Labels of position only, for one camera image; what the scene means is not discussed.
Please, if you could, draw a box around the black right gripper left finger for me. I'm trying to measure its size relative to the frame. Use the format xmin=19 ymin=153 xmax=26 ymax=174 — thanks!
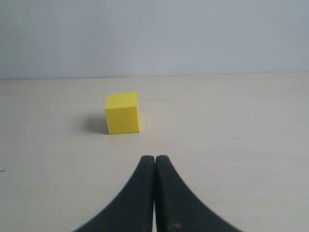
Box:
xmin=77 ymin=156 xmax=155 ymax=232

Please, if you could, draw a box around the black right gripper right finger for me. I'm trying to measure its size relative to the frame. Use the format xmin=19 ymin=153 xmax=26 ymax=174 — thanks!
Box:
xmin=155 ymin=155 xmax=239 ymax=232

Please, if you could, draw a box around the yellow cube block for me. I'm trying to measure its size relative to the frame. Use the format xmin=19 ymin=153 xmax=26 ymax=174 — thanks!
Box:
xmin=105 ymin=92 xmax=140 ymax=135

